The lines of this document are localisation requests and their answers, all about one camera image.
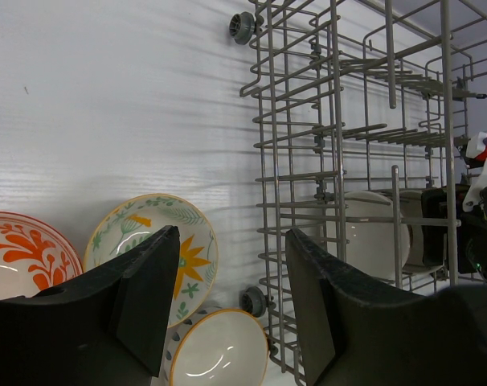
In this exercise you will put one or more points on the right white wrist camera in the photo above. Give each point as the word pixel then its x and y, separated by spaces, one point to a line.
pixel 477 151

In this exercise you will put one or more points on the leaf and flower pattern bowl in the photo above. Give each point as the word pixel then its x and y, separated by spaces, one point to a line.
pixel 135 220

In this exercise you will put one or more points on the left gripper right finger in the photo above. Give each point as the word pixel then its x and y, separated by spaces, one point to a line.
pixel 356 330

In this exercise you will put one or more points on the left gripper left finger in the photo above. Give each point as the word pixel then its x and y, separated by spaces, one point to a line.
pixel 105 327

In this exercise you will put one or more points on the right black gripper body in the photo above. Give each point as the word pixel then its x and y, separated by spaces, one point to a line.
pixel 474 235

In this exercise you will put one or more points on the plain white bowl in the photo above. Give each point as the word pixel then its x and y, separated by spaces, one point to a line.
pixel 413 243

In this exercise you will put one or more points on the white bowl with patterned outside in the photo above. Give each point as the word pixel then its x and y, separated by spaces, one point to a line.
pixel 216 346

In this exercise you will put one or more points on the grey wire dish rack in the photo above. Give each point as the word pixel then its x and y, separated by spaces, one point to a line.
pixel 373 96

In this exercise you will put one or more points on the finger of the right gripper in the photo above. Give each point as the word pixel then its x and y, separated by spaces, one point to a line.
pixel 434 206

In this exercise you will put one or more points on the orange coral pattern bowl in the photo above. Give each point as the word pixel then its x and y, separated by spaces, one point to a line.
pixel 33 256

